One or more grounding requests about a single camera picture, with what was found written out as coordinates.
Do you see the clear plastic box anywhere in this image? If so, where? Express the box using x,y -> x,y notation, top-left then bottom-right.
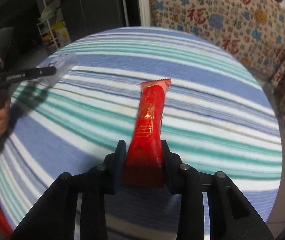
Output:
40,53 -> 78,87

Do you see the long red snack wrapper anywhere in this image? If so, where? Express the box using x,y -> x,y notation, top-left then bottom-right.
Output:
122,79 -> 171,188

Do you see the yellow cardboard box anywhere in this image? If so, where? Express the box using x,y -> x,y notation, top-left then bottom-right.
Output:
51,21 -> 71,47

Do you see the dark grey refrigerator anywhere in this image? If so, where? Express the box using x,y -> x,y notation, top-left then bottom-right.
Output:
60,0 -> 126,42

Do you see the blue striped tablecloth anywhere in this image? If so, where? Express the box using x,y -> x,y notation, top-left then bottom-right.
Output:
0,27 -> 282,239

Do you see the patterned floral cloth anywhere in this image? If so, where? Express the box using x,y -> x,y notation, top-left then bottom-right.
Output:
150,0 -> 285,124

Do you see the white wire rack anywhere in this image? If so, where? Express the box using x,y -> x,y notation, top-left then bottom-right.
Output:
36,0 -> 64,52

